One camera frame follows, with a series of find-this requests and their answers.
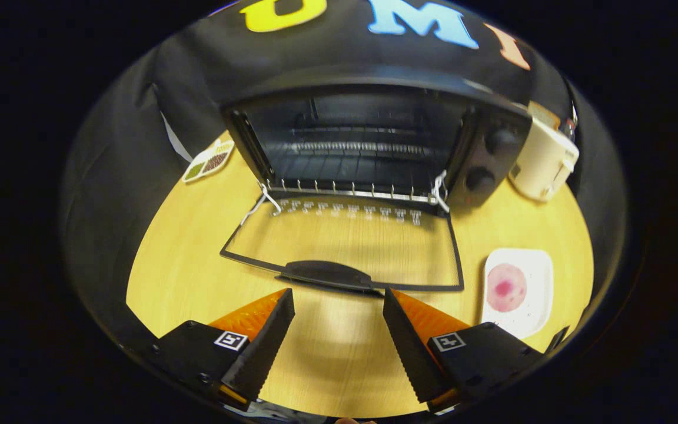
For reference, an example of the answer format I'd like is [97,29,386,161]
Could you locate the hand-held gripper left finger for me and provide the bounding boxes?
[139,287,296,412]

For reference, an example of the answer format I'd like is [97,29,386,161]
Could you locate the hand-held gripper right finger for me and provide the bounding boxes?
[383,287,546,413]

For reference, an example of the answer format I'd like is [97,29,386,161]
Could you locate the glass toaster oven door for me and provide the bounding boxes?
[220,191,465,297]

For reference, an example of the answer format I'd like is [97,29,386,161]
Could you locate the pink ham slice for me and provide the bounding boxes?
[486,263,528,313]

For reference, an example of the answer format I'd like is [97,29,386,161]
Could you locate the white square plate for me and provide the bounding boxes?
[481,248,554,340]

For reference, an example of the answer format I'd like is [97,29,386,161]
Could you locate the black toaster oven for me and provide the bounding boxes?
[220,65,533,297]

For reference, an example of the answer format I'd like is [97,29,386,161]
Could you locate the white pop-up toaster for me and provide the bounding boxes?
[508,101,580,203]

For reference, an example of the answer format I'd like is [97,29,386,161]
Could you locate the white divided snack dish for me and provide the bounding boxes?
[182,139,235,184]

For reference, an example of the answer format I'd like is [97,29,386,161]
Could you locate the brown bread slice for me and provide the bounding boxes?
[529,101,560,127]

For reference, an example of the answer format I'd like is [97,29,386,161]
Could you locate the black table bracket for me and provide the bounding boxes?
[545,326,570,354]

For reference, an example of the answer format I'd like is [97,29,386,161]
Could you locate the white string tie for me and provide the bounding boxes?
[239,180,284,227]
[431,170,451,214]

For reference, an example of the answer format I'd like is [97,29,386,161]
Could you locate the metal wire oven rack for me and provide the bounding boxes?
[268,124,446,204]

